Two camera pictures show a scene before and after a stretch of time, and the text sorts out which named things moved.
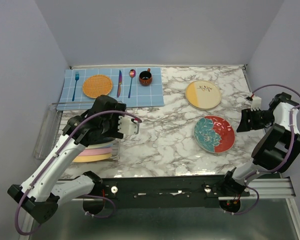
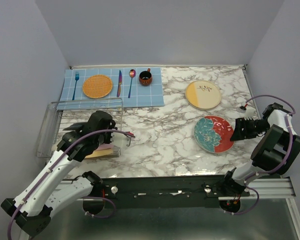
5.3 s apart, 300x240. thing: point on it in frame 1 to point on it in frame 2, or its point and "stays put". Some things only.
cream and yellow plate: (203, 95) stays put
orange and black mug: (145, 77) stays put
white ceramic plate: (214, 134) stays put
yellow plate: (90, 158) to (100, 152)
